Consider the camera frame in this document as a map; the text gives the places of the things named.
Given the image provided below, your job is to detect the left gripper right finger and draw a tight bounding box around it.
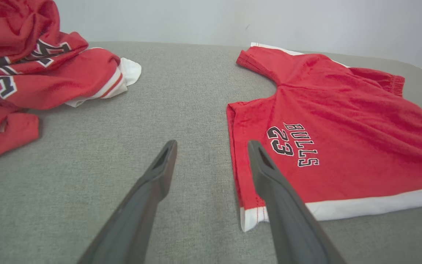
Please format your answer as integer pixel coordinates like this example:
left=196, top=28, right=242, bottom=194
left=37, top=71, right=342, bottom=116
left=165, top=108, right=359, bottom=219
left=248, top=140, right=345, bottom=264

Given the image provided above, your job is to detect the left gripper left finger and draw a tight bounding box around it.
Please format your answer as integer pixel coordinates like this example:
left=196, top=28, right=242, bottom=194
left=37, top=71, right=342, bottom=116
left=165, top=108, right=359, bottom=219
left=77, top=140, right=178, bottom=264

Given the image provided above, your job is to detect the red Bulls jersey shirt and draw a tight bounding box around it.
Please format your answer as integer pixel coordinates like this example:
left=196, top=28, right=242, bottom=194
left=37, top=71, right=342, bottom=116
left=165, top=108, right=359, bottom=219
left=0, top=0, right=142, bottom=169

